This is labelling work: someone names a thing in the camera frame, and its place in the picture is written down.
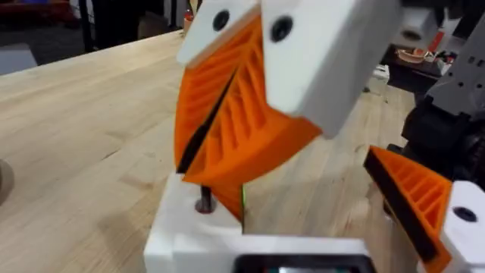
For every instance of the grey box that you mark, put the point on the grey box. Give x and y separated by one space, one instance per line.
15 58

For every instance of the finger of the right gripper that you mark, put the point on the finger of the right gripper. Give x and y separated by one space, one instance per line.
326 57
204 95

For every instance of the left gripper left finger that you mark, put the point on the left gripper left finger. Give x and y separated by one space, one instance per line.
178 227

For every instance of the round bucket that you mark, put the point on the round bucket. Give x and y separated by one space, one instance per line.
5 182

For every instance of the small dark screw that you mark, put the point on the small dark screw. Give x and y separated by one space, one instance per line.
205 199

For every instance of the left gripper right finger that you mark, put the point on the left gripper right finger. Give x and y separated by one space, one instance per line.
417 204

